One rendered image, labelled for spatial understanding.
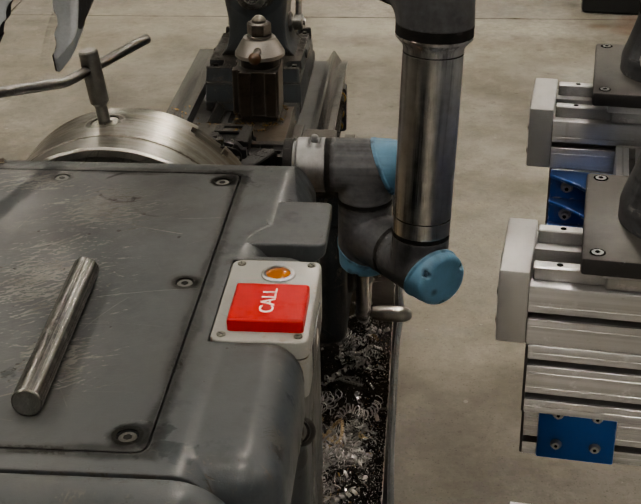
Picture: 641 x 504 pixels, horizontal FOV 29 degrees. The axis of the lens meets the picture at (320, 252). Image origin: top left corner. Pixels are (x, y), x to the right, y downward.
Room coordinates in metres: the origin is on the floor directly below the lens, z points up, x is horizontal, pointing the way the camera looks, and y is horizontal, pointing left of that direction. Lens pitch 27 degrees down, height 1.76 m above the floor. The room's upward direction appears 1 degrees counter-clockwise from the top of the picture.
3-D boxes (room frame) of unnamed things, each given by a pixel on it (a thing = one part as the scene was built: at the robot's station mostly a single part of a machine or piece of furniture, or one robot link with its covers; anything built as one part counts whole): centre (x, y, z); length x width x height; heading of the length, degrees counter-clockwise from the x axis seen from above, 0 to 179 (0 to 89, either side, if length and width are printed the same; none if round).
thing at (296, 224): (1.03, 0.03, 1.24); 0.09 x 0.08 x 0.03; 175
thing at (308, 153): (1.58, 0.01, 1.08); 0.08 x 0.05 x 0.08; 175
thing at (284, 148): (1.60, 0.09, 1.08); 0.12 x 0.09 x 0.08; 85
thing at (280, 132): (1.89, 0.09, 0.99); 0.20 x 0.10 x 0.05; 175
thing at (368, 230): (1.56, -0.07, 0.97); 0.11 x 0.08 x 0.11; 32
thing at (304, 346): (0.89, 0.04, 1.23); 0.13 x 0.08 x 0.05; 175
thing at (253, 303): (0.87, 0.04, 1.26); 0.06 x 0.06 x 0.02; 85
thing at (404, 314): (1.83, -0.11, 0.69); 0.08 x 0.03 x 0.03; 85
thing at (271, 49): (1.92, 0.09, 1.13); 0.08 x 0.08 x 0.03
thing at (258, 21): (1.92, 0.09, 1.17); 0.04 x 0.04 x 0.03
